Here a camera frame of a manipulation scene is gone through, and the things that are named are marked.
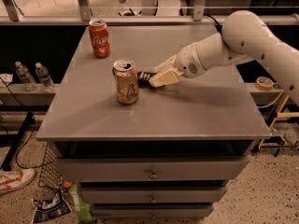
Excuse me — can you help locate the grey drawer cabinet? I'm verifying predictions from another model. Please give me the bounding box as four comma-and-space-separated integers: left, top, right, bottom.
37, 25, 269, 209

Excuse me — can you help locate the black metal stand leg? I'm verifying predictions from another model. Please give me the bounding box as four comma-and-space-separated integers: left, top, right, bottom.
1, 112, 34, 171

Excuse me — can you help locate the black wire mesh rack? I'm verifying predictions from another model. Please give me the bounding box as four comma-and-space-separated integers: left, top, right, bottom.
38, 145, 63, 189

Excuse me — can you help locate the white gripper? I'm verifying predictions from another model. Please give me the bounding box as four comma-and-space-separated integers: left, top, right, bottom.
149, 42, 206, 88

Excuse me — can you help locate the middle grey drawer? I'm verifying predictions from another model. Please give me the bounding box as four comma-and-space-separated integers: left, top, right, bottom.
80, 186, 226, 204

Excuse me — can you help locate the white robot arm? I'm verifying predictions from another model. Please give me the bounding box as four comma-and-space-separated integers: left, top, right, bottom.
149, 10, 299, 105

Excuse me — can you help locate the grey drawer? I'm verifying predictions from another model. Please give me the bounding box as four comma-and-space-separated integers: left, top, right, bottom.
80, 186, 226, 204
92, 204, 213, 218
58, 156, 249, 182

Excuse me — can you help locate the red Coca-Cola can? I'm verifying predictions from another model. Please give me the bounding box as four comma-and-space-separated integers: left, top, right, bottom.
89, 20, 111, 58

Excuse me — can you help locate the black chocolate RXBAR wrapper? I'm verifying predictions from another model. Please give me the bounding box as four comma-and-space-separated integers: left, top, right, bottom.
137, 71, 154, 89

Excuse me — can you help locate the crumpled dark snack bag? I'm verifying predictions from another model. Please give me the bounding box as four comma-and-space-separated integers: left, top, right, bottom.
32, 190, 72, 224

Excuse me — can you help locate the right clear water bottle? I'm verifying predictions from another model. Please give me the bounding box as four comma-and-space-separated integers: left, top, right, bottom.
36, 63, 55, 93

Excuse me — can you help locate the top grey drawer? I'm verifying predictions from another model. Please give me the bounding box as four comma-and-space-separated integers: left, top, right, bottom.
58, 156, 249, 182

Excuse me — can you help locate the bottom grey drawer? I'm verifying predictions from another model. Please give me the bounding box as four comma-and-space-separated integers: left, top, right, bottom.
92, 204, 213, 218

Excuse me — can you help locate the black floor cable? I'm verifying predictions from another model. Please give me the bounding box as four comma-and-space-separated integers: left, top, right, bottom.
0, 76, 56, 170

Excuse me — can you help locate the grey metal railing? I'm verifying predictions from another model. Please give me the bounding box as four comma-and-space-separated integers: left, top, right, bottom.
0, 0, 299, 25

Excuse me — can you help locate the green spray bottle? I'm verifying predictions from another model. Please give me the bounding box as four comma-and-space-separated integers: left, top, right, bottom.
63, 180, 96, 224

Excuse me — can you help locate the clear water bottle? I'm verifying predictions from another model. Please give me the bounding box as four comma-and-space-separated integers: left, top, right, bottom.
15, 62, 37, 91
36, 63, 55, 93

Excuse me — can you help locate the white orange sneaker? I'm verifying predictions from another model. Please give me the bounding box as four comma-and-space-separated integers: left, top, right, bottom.
0, 169, 36, 195

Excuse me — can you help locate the left clear water bottle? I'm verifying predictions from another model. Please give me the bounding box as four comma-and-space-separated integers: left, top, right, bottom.
15, 62, 37, 91

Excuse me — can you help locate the roll of tan tape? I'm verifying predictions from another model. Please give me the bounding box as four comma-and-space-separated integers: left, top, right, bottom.
255, 77, 274, 91

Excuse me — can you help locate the orange soda can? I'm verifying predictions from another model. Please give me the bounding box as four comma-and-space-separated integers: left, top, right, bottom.
112, 59, 139, 105

